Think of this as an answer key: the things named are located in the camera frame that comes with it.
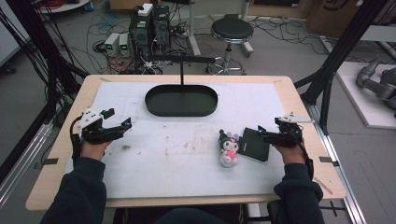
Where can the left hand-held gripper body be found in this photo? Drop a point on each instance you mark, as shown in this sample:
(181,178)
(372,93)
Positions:
(93,129)

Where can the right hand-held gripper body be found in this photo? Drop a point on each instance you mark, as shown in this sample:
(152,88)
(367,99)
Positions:
(286,132)

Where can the person's left hand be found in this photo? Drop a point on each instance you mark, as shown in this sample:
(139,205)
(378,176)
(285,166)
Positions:
(93,150)

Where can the person's right hand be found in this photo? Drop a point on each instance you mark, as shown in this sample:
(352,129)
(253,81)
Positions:
(289,154)

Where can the black wallet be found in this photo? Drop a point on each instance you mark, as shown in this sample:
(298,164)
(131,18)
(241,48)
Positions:
(254,143)

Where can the plush toy with pink bow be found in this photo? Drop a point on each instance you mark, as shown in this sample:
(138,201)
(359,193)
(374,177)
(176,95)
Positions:
(229,148)

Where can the black oval tray stand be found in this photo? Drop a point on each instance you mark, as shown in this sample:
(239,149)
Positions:
(181,96)

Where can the white table mat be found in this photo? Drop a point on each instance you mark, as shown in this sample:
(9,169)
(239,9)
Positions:
(186,140)

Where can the grey power supply unit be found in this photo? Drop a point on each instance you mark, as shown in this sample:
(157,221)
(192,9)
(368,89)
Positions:
(112,44)
(124,44)

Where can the white platform board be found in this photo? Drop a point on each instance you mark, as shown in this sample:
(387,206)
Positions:
(364,93)

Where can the black computer tower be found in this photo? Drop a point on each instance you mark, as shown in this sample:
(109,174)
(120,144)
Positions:
(140,31)
(162,26)

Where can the black round stool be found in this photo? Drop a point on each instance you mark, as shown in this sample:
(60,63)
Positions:
(232,40)

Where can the white box on computer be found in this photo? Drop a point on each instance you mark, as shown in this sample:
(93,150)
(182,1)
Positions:
(145,9)

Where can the cardboard box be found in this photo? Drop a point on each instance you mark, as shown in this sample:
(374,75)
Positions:
(336,15)

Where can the black metal frame post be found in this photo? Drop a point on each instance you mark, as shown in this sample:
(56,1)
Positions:
(40,46)
(339,53)

